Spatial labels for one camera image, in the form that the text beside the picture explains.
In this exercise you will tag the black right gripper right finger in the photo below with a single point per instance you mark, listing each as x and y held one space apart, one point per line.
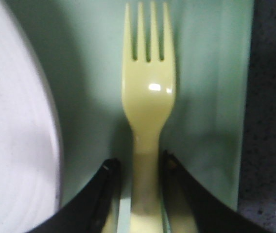
193 209

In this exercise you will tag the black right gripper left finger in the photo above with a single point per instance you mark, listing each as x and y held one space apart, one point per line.
95 209

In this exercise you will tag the white round plate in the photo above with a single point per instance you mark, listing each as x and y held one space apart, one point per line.
31 153

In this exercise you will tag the yellow plastic fork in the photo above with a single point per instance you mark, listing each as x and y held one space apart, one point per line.
148 95

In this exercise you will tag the light green tray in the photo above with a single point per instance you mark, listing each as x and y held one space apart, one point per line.
79 45

